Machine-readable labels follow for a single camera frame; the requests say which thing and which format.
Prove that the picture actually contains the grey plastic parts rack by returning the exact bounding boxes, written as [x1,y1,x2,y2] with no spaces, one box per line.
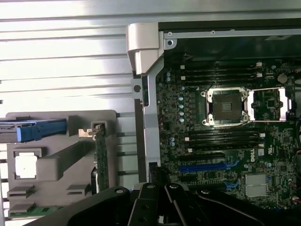
[4,109,118,221]

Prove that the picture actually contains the small silver heat sink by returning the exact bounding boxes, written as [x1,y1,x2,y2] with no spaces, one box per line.
[244,174,269,198]

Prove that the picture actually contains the silver socket cover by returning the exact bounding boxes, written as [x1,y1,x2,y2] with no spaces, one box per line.
[249,88,292,122]

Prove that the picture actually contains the silver CPU chip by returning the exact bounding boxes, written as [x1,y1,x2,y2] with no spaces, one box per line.
[15,153,37,178]

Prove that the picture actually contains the hard disk with blue caddy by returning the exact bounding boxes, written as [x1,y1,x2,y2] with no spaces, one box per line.
[0,119,68,143]

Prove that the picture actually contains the green Dell motherboard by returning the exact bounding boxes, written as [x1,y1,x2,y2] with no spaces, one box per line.
[156,58,301,212]

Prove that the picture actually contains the CPU socket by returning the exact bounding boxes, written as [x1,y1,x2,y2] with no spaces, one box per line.
[199,86,250,128]

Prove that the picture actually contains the black open PC case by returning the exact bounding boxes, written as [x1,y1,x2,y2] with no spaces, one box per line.
[126,22,301,221]

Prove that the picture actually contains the blue expansion slot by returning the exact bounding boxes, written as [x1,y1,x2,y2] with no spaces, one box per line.
[179,161,239,174]

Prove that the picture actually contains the green loose RAM stick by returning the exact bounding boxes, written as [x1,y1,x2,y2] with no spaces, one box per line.
[10,204,64,216]

